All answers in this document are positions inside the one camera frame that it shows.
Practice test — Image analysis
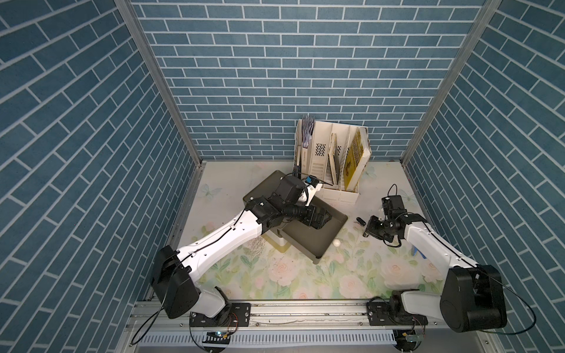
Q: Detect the olive and cream drawer cabinet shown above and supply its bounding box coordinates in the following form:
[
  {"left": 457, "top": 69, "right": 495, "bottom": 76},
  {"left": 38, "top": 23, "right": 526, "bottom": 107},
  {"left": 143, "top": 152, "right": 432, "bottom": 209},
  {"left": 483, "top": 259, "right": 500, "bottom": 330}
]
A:
[{"left": 244, "top": 173, "right": 305, "bottom": 236}]

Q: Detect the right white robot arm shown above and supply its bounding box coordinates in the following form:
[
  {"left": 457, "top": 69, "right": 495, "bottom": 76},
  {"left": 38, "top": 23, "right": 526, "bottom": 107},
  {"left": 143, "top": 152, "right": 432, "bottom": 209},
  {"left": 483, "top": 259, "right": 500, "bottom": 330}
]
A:
[{"left": 363, "top": 195, "right": 507, "bottom": 332}]

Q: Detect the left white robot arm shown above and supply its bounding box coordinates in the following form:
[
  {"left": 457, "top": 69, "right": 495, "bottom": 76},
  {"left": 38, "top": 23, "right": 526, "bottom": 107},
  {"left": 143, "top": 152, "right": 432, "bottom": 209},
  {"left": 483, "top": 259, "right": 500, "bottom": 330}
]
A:
[{"left": 151, "top": 175, "right": 332, "bottom": 321}]

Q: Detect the floral table mat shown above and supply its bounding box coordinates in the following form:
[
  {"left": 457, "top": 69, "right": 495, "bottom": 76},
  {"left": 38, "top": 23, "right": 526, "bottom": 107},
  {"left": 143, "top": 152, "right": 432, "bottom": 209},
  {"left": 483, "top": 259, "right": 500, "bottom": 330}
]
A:
[{"left": 193, "top": 211, "right": 447, "bottom": 301}]

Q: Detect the white file organizer rack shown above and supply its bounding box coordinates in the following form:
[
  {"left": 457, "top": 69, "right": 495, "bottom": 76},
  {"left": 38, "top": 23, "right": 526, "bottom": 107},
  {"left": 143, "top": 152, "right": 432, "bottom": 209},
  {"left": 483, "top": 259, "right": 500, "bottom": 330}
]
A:
[{"left": 294, "top": 119, "right": 360, "bottom": 204}]

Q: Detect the yellow cover book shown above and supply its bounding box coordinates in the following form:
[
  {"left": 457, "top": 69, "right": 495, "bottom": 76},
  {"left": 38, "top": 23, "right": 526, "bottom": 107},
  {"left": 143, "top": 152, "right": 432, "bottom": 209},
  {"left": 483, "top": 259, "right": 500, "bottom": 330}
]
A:
[{"left": 343, "top": 126, "right": 372, "bottom": 192}]

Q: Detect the blue spine book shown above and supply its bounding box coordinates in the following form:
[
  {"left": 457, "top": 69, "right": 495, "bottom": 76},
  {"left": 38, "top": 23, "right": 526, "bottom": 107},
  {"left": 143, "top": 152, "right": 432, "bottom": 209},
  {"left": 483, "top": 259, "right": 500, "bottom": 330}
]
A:
[{"left": 294, "top": 114, "right": 315, "bottom": 177}]

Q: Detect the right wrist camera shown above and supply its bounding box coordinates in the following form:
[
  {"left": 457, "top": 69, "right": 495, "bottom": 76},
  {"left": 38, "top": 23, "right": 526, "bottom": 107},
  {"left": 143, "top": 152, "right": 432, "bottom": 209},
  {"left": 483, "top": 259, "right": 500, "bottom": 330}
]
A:
[{"left": 381, "top": 183, "right": 407, "bottom": 219}]

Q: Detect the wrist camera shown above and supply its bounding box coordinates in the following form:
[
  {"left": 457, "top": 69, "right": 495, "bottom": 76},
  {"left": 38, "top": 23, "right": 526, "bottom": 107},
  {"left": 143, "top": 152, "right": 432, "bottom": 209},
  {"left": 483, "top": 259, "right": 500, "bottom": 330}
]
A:
[
  {"left": 381, "top": 183, "right": 407, "bottom": 219},
  {"left": 298, "top": 175, "right": 333, "bottom": 206}
]

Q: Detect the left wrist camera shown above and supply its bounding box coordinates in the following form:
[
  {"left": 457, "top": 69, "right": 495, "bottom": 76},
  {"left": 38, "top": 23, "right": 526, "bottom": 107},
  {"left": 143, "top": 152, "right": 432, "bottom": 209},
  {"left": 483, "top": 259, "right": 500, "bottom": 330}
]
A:
[{"left": 298, "top": 175, "right": 333, "bottom": 206}]

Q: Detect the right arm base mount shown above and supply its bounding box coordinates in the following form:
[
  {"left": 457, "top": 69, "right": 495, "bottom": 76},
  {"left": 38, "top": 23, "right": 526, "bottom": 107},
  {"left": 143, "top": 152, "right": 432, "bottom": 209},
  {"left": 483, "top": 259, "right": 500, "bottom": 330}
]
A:
[{"left": 366, "top": 291, "right": 428, "bottom": 327}]

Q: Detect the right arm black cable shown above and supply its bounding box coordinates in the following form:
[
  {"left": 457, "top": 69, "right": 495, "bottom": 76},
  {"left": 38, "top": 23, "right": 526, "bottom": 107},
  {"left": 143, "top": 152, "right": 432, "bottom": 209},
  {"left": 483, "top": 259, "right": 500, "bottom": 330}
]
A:
[{"left": 476, "top": 268, "right": 538, "bottom": 336}]

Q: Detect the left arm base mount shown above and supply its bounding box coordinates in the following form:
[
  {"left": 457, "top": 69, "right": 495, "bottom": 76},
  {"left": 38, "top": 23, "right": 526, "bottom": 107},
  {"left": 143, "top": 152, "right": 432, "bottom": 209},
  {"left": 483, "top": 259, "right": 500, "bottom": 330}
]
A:
[{"left": 190, "top": 286, "right": 252, "bottom": 327}]

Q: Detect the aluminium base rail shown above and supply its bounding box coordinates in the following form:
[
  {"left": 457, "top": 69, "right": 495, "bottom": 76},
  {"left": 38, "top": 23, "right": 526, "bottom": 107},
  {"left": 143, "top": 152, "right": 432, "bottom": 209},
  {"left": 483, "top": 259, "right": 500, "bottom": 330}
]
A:
[{"left": 124, "top": 299, "right": 451, "bottom": 335}]

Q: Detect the left metal corner post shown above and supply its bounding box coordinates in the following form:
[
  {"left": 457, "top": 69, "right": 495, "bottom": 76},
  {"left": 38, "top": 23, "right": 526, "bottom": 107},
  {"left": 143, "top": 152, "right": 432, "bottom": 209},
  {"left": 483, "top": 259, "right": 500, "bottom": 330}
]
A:
[{"left": 115, "top": 0, "right": 202, "bottom": 169}]

